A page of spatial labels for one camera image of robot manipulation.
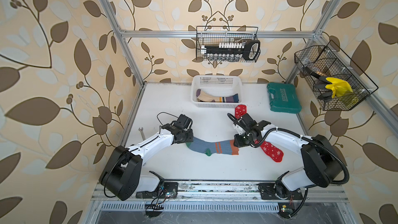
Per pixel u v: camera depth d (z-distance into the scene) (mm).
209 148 869
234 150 849
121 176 418
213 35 910
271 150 866
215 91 1158
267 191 724
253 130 651
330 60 788
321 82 709
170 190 739
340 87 683
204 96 1066
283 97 1050
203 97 1064
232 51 848
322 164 434
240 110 1048
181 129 669
